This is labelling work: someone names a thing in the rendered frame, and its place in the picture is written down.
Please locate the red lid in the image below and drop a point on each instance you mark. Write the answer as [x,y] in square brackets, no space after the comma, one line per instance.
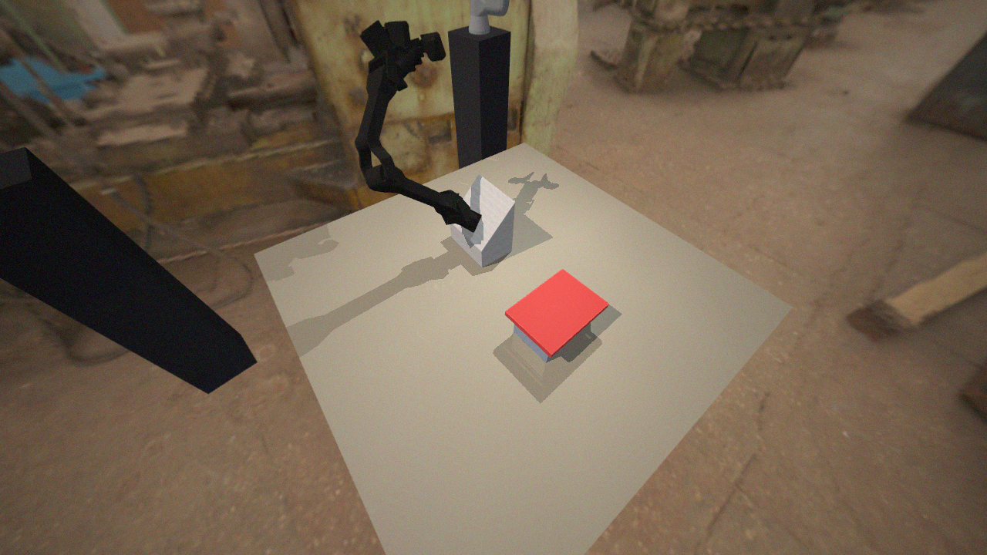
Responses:
[556,311]

